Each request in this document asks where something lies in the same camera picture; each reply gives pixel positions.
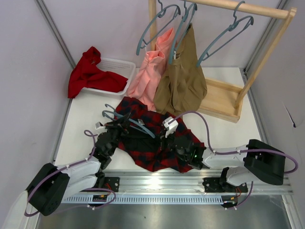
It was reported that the red navy plaid skirt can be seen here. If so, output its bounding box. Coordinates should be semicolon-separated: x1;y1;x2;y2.
115;96;206;173

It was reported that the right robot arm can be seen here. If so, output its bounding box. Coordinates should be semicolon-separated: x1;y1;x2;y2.
160;130;285;190

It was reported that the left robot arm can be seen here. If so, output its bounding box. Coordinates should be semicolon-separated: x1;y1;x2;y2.
26;114;130;216

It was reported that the pink skirt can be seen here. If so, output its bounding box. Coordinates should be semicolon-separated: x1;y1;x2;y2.
127;28;175;111

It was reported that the tan skirt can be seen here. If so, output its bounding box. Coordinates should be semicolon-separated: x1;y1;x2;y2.
153;24;207;116

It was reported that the blue hanger holding tan skirt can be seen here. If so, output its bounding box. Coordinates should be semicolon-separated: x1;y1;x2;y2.
168;1;197;64

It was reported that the white plastic basket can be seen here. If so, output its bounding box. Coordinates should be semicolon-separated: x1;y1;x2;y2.
81;58;136;97

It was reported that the red garment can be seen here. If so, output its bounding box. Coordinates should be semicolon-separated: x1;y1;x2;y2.
68;46;128;98

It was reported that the wooden clothes rack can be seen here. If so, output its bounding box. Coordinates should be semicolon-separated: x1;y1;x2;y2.
148;0;298;124

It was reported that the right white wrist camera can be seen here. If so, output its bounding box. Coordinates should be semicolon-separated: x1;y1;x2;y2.
163;117;178;138

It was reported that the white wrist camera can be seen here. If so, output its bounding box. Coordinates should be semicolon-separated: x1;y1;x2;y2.
163;117;178;138
95;122;105;131

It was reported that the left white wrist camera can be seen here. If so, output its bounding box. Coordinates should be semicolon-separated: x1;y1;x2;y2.
95;122;105;131

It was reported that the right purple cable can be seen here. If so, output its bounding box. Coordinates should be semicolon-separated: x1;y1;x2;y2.
171;111;300;175

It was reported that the purple cable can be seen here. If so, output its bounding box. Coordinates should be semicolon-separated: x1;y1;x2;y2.
171;111;300;175
23;130;98;218

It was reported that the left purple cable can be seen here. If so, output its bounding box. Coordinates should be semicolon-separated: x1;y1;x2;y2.
23;130;98;218

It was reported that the white slotted cable duct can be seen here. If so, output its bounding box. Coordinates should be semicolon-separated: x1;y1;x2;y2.
62;194;235;205

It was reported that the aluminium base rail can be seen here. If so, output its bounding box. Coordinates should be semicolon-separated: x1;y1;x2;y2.
54;169;294;195

